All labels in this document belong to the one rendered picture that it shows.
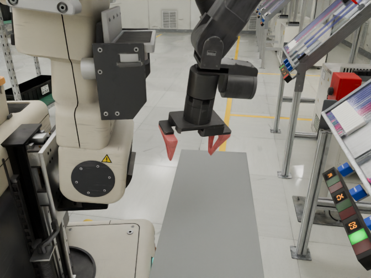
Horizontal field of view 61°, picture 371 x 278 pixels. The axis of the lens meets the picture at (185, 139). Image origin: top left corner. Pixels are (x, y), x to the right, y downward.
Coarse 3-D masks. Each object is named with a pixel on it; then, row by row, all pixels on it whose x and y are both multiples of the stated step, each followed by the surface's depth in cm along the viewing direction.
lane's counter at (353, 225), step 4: (356, 220) 72; (344, 224) 73; (348, 224) 73; (352, 224) 72; (356, 224) 71; (360, 224) 70; (348, 228) 72; (352, 228) 71; (356, 228) 70; (348, 232) 71
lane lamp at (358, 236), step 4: (356, 232) 69; (360, 232) 69; (364, 232) 68; (348, 236) 70; (352, 236) 69; (356, 236) 69; (360, 236) 68; (364, 236) 67; (352, 240) 68; (356, 240) 68; (360, 240) 67; (352, 244) 68
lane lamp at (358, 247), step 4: (364, 240) 66; (368, 240) 66; (356, 244) 67; (360, 244) 66; (364, 244) 66; (368, 244) 65; (356, 248) 66; (360, 248) 66; (364, 248) 65; (368, 248) 64; (356, 252) 66; (360, 252) 65
